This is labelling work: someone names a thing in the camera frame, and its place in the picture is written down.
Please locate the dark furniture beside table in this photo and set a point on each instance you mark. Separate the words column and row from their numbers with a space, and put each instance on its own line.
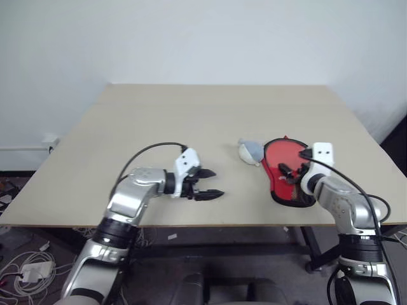
column 397, row 143

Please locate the beige wooden table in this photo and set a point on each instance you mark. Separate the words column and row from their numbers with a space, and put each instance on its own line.
column 203, row 120

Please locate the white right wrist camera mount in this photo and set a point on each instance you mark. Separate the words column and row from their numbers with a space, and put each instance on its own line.
column 322, row 154

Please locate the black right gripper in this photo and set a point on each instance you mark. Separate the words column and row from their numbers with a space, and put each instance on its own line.
column 302, row 173

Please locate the small white tag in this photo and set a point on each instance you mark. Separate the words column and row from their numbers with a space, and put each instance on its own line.
column 172, row 237

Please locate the dark rounded seat shape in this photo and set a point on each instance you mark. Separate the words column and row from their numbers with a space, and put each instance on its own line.
column 190, row 287

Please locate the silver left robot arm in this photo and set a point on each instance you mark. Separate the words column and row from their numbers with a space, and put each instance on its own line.
column 127, row 203

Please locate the grey white rounded soft object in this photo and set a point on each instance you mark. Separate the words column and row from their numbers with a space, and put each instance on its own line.
column 251, row 152

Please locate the white power adapter box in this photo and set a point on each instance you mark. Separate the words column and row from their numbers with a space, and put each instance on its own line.
column 36, row 270

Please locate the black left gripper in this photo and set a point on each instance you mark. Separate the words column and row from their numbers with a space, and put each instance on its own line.
column 190, row 187

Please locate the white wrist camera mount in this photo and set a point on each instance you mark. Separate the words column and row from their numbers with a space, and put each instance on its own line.
column 186, row 162
column 322, row 154

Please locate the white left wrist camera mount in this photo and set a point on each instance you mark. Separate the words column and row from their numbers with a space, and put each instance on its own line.
column 186, row 162

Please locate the black metal table leg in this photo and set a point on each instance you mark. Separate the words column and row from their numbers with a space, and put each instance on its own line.
column 316, row 248

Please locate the red black paddle case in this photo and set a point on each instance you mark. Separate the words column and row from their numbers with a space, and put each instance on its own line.
column 280, row 152

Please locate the white wall socket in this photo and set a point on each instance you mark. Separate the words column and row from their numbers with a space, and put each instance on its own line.
column 51, row 141

